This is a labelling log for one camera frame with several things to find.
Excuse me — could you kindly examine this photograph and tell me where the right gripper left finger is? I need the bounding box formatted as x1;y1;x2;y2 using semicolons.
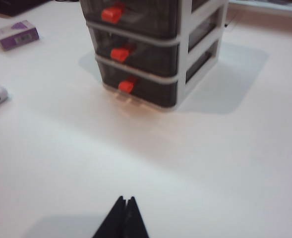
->
92;195;128;238

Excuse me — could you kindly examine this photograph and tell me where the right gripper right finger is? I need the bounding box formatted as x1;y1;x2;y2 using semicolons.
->
125;195;151;238

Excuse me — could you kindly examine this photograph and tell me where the purple and white box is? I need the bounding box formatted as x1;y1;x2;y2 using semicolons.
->
0;19;41;52

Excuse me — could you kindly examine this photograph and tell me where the black flat object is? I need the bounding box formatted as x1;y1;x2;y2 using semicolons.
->
0;0;48;17

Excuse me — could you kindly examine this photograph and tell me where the white drawer cabinet frame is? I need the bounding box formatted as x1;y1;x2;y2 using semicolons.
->
80;0;230;113

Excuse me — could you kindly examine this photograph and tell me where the grey drawer, flat red handle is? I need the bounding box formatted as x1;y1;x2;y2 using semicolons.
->
80;0;224;42

